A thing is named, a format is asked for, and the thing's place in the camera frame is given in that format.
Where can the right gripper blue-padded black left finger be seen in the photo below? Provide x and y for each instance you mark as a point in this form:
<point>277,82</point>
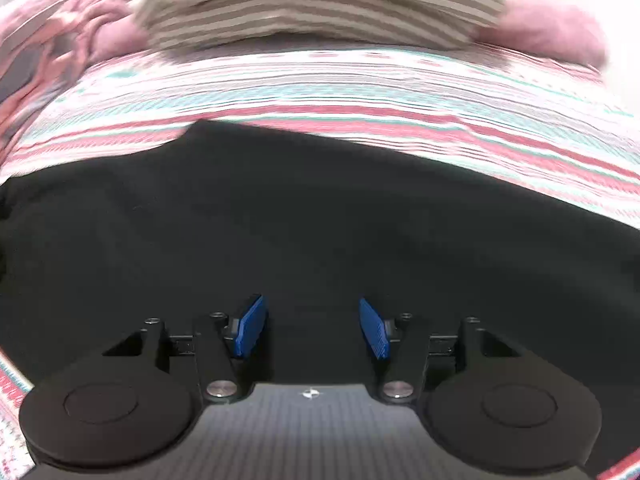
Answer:
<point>223,343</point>

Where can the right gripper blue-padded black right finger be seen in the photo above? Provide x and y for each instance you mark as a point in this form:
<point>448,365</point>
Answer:
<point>399,348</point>

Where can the black pants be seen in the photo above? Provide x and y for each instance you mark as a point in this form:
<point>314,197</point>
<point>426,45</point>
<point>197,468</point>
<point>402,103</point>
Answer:
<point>91,249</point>

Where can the patterned red green bedsheet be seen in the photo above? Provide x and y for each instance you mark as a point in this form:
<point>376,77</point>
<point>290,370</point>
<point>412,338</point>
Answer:
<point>545,126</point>

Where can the beige striped folded quilt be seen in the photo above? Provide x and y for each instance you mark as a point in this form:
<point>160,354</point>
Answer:
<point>195,24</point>

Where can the pink fluffy blanket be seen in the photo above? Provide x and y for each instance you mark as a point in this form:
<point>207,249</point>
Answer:
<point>46,45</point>

